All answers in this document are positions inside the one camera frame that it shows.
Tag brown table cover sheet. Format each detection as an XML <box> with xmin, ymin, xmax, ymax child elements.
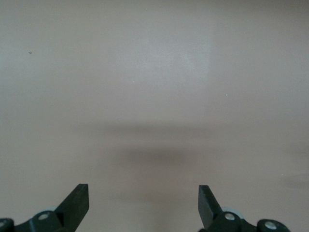
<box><xmin>0</xmin><ymin>0</ymin><xmax>309</xmax><ymax>232</ymax></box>

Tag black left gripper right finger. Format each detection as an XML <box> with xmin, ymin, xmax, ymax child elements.
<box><xmin>197</xmin><ymin>185</ymin><xmax>259</xmax><ymax>232</ymax></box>

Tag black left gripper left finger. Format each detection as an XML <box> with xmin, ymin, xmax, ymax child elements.
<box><xmin>14</xmin><ymin>183</ymin><xmax>89</xmax><ymax>232</ymax></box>

